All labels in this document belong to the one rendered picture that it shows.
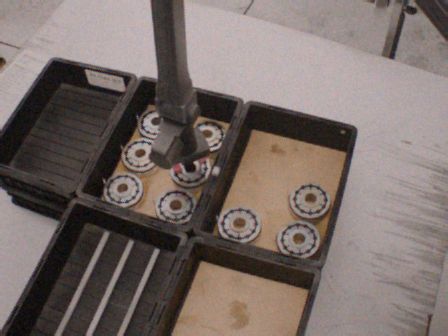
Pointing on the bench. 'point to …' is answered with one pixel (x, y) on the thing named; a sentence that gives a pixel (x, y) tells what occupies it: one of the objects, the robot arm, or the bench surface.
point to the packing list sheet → (18, 80)
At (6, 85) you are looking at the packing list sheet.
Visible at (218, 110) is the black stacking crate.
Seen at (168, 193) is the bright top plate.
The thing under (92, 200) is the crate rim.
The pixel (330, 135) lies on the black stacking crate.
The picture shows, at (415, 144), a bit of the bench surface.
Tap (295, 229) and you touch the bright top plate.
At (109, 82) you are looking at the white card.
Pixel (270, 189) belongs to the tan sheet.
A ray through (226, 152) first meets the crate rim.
